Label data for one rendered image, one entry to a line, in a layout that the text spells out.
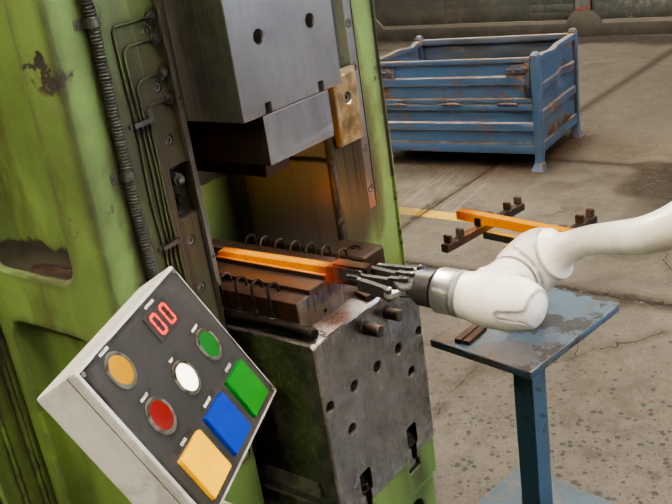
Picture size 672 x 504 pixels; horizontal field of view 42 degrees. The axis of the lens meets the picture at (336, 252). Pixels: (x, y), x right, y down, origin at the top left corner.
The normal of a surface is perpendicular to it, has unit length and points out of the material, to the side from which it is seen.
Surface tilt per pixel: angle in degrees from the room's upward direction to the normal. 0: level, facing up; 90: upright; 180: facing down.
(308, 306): 90
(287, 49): 90
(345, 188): 90
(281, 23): 90
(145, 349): 60
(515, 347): 0
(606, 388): 0
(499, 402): 0
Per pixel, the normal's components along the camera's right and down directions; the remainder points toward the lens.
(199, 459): 0.77, -0.50
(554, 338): -0.14, -0.92
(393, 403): 0.80, 0.12
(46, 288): -0.59, 0.36
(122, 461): -0.20, 0.40
